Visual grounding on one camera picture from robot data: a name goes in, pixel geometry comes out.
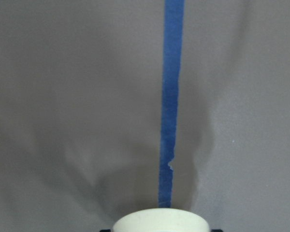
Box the blue tape line left vertical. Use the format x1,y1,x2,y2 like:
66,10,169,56
158,0,185,208

